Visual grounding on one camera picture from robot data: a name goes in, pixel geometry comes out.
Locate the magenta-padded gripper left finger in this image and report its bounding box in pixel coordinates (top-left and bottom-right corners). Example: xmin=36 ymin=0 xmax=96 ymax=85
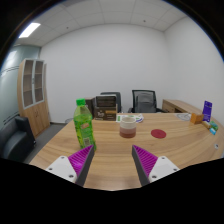
xmin=45 ymin=144 xmax=96 ymax=187

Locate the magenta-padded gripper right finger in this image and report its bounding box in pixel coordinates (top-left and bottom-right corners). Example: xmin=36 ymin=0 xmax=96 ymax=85
xmin=131 ymin=144 xmax=181 ymax=187

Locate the green drink bottle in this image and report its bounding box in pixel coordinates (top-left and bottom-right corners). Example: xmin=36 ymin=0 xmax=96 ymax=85
xmin=73 ymin=98 xmax=98 ymax=152

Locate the flat round red coaster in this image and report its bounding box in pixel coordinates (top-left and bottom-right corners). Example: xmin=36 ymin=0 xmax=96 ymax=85
xmin=150 ymin=128 xmax=167 ymax=140

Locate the white and brown cup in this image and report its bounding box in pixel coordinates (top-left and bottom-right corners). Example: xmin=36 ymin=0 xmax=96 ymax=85
xmin=119 ymin=115 xmax=138 ymax=139

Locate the printed white paper leaflet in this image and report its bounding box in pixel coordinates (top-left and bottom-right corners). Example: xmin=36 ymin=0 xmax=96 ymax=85
xmin=115 ymin=113 xmax=145 ymax=124

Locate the white pad with circle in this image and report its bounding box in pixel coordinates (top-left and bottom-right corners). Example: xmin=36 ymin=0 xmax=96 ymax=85
xmin=175 ymin=112 xmax=193 ymax=122

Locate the black leather sofa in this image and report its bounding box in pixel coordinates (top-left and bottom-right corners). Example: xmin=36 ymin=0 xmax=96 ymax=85
xmin=0 ymin=115 xmax=37 ymax=163

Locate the wooden shelf cabinet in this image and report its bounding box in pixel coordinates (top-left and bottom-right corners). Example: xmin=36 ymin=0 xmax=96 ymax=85
xmin=17 ymin=58 xmax=51 ymax=138

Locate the small orange-brown box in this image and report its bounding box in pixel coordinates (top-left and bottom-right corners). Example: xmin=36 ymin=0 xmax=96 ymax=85
xmin=189 ymin=112 xmax=205 ymax=126

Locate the small beige box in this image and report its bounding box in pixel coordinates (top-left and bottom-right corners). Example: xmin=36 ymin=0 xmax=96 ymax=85
xmin=201 ymin=119 xmax=212 ymax=129

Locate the wooden side desk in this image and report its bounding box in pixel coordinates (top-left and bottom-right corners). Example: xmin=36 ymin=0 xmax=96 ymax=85
xmin=161 ymin=98 xmax=204 ymax=115

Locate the dark brown cardboard box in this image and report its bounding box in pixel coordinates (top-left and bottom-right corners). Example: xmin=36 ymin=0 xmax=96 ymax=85
xmin=84 ymin=97 xmax=96 ymax=118

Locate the small green box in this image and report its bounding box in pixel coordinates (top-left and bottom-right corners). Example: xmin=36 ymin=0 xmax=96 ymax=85
xmin=209 ymin=121 xmax=219 ymax=132

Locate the black mesh office chair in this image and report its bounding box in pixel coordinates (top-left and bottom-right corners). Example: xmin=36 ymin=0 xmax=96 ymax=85
xmin=128 ymin=89 xmax=168 ymax=114

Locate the purple standing card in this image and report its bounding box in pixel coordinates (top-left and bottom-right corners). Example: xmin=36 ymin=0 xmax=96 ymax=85
xmin=202 ymin=100 xmax=213 ymax=123

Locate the plain black chair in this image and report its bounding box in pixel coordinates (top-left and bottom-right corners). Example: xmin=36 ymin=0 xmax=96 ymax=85
xmin=99 ymin=91 xmax=123 ymax=114

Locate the rectangular ceiling light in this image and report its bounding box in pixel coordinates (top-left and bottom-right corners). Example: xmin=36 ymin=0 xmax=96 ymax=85
xmin=18 ymin=22 xmax=42 ymax=39

